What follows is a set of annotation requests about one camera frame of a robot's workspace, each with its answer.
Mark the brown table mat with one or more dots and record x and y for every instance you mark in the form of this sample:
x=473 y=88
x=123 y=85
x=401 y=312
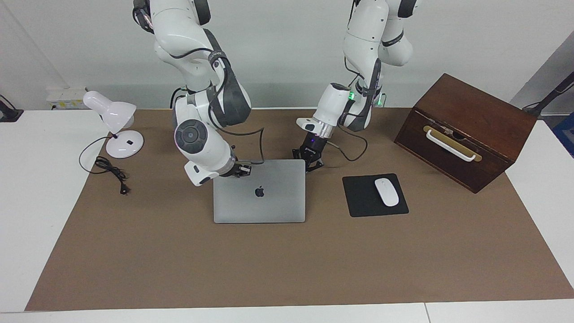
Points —
x=269 y=269

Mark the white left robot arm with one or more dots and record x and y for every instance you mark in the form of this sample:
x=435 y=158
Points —
x=367 y=40

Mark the black stand pole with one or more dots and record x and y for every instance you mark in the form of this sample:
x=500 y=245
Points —
x=554 y=92

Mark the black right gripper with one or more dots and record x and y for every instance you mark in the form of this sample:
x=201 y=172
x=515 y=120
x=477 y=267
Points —
x=236 y=169

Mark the silver grey laptop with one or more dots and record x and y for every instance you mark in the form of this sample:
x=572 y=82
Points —
x=260 y=202

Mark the dark brown wooden box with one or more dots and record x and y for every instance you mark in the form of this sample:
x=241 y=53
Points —
x=475 y=112

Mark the white computer mouse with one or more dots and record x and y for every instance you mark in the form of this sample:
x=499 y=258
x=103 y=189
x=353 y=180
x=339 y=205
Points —
x=386 y=192

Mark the blue object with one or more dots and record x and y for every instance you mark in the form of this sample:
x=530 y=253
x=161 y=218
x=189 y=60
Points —
x=566 y=134

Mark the white desk lamp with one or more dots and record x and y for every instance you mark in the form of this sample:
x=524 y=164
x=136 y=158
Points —
x=114 y=112

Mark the black mouse pad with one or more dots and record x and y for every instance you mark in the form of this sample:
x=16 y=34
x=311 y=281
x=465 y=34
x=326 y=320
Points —
x=358 y=197

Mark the black clamp mount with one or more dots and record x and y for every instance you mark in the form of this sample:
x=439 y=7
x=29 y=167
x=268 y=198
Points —
x=9 y=113

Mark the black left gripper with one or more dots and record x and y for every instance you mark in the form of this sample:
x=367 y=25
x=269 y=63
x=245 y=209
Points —
x=313 y=146

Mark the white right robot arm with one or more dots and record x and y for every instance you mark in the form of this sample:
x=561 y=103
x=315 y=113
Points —
x=197 y=134

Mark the white power strip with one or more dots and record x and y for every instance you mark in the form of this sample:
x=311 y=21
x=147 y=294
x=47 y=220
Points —
x=65 y=96

